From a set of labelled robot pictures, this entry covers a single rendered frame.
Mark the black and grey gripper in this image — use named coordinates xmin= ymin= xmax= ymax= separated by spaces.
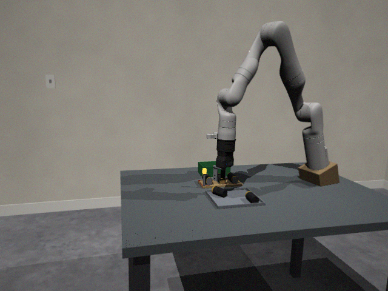
xmin=207 ymin=127 xmax=236 ymax=181

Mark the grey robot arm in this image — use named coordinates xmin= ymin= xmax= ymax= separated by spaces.
xmin=217 ymin=21 xmax=329 ymax=170

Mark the green open-top box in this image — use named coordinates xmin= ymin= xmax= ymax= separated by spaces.
xmin=198 ymin=161 xmax=231 ymax=178

